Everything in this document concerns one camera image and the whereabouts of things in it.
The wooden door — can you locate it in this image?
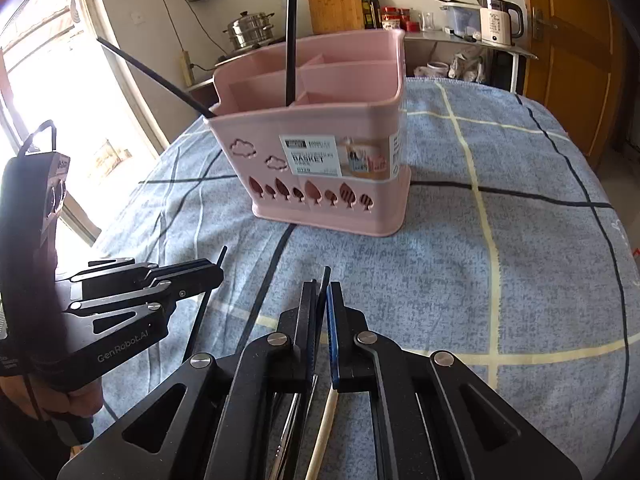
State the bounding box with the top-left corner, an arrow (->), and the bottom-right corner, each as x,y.
520,0 -> 627,172

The cream wooden chopstick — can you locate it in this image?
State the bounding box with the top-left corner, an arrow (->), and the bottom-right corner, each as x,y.
306,391 -> 337,480

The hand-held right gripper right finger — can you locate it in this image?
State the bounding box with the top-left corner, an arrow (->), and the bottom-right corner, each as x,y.
327,282 -> 583,480

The person's left hand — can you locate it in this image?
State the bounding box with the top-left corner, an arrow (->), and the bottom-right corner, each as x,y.
0,374 -> 105,420

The pink utensil basket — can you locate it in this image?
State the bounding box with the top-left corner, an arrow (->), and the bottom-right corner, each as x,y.
206,29 -> 413,238

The white window frame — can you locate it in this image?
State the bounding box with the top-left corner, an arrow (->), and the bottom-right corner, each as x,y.
0,0 -> 172,247

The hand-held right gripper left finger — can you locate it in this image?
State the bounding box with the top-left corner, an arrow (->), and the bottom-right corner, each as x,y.
57,280 -> 321,480

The black wall cable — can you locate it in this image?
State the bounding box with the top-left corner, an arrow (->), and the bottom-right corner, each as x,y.
150,0 -> 227,72

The crumpled plastic bag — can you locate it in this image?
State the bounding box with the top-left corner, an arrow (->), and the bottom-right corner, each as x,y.
450,47 -> 486,84

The steel stove stand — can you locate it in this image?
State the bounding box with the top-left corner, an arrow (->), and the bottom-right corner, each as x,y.
188,52 -> 221,107

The black induction cooker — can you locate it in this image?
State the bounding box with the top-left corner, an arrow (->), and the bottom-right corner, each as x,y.
215,44 -> 287,67

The metal kitchen shelf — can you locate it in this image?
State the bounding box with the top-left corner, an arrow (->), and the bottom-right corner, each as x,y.
404,29 -> 540,94

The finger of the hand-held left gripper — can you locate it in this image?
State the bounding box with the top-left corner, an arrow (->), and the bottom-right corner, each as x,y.
62,276 -> 225,317
70,257 -> 225,286

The translucent plastic container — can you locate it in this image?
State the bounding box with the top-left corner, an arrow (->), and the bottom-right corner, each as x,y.
441,1 -> 483,39

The wooden crate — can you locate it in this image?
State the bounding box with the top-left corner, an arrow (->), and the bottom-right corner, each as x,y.
90,137 -> 134,176

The white electric kettle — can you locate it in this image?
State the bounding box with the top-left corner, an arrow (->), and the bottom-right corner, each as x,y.
479,0 -> 525,47

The metal door handle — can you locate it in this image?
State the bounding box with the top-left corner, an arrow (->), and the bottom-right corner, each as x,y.
532,7 -> 559,41

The steel steamer pot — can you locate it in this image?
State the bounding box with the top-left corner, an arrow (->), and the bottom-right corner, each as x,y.
223,10 -> 276,52

